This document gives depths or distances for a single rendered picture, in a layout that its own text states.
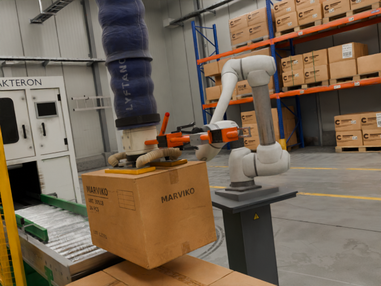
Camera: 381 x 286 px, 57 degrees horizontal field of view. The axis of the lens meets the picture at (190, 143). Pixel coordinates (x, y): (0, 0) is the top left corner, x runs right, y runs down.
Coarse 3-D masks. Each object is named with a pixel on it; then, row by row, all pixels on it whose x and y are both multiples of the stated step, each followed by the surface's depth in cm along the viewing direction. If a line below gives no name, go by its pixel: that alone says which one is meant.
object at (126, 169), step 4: (132, 164) 166; (112, 168) 178; (116, 168) 175; (120, 168) 172; (124, 168) 169; (128, 168) 166; (132, 168) 164; (136, 168) 161; (140, 168) 160; (144, 168) 161; (148, 168) 160; (152, 168) 161; (108, 172) 179; (112, 172) 176; (116, 172) 172; (120, 172) 169; (124, 172) 166; (128, 172) 163; (132, 172) 160; (136, 172) 157; (140, 172) 157; (144, 172) 159
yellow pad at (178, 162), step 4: (168, 156) 178; (168, 160) 177; (176, 160) 173; (180, 160) 173; (184, 160) 173; (152, 164) 181; (156, 164) 178; (160, 164) 175; (164, 164) 173; (168, 164) 170; (172, 164) 168; (176, 164) 170; (180, 164) 172
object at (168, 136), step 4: (180, 132) 157; (156, 136) 159; (160, 136) 155; (164, 136) 153; (168, 136) 153; (172, 136) 154; (160, 140) 157; (164, 140) 154; (168, 140) 153; (160, 144) 156; (164, 144) 153; (168, 144) 153; (172, 144) 154; (176, 144) 155; (180, 144) 157
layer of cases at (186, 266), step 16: (192, 256) 190; (96, 272) 185; (112, 272) 182; (128, 272) 180; (144, 272) 177; (160, 272) 175; (176, 272) 173; (192, 272) 170; (208, 272) 168; (224, 272) 166
